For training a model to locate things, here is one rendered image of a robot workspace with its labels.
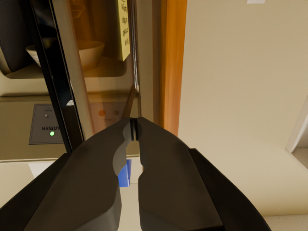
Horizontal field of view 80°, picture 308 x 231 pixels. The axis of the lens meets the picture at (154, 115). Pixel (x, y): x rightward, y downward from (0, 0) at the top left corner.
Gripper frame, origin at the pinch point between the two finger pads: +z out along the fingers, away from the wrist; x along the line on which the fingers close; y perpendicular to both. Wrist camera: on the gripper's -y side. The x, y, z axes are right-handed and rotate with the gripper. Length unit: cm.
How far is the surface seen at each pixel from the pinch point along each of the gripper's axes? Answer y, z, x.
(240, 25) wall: -1, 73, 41
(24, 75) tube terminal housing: 5.9, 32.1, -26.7
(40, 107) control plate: 11.2, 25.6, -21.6
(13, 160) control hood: 19.0, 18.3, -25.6
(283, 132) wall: 53, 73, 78
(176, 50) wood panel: -0.9, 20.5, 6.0
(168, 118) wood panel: 11.8, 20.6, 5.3
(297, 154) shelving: 65, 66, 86
